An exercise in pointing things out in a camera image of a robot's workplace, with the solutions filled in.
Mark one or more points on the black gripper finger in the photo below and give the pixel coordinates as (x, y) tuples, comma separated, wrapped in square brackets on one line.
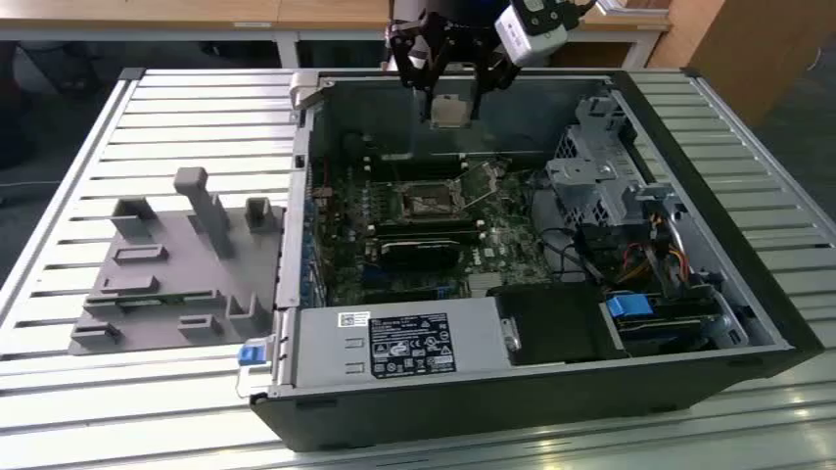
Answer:
[(417, 54), (493, 63)]

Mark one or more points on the silver square CPU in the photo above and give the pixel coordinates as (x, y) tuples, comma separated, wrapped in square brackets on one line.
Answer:
[(452, 111)]

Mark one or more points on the CPU socket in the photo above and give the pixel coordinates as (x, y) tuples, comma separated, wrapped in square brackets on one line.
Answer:
[(424, 201)]

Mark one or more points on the silver drive cage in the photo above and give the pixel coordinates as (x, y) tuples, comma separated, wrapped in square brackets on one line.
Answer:
[(581, 171)]

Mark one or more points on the green motherboard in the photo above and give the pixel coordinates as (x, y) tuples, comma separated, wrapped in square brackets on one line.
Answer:
[(503, 254)]

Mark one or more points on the wooden cabinet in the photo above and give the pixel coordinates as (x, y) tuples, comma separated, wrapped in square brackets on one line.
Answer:
[(751, 49)]

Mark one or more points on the black graphics card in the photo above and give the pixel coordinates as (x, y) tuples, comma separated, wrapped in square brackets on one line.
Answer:
[(417, 254)]

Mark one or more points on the wooden desk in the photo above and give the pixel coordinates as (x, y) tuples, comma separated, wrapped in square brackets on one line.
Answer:
[(131, 12)]

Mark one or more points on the small silver heatsink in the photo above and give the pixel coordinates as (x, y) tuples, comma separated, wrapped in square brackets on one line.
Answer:
[(484, 283)]

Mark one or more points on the black plastic shroud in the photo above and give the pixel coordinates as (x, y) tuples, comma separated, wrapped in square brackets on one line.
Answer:
[(555, 323)]

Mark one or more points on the blue disk carrier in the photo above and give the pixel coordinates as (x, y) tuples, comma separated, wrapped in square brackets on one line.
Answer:
[(627, 308)]

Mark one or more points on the grey parts rack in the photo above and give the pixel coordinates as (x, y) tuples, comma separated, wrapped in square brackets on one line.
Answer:
[(169, 274)]

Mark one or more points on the green RAM stick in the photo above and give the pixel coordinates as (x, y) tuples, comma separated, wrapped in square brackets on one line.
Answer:
[(176, 297)]

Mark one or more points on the silver power supply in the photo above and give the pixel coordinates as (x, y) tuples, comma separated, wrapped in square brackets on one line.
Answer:
[(327, 352)]

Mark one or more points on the blue case latch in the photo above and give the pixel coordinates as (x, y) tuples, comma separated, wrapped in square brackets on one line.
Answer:
[(253, 353)]

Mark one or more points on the black PC case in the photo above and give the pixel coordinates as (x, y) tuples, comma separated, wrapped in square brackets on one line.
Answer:
[(457, 416)]

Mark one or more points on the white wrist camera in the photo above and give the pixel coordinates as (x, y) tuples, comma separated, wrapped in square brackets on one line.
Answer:
[(532, 34)]

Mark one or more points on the grey case hinge bracket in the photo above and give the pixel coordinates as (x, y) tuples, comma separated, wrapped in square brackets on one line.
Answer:
[(303, 90)]

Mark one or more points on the white frame object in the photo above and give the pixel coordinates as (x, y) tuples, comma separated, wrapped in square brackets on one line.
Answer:
[(611, 4)]

